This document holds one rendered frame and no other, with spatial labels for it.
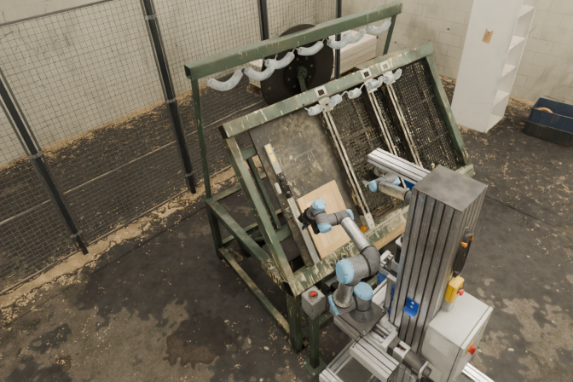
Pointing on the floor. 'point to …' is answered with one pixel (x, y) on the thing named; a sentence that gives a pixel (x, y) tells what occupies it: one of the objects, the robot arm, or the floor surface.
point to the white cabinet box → (494, 45)
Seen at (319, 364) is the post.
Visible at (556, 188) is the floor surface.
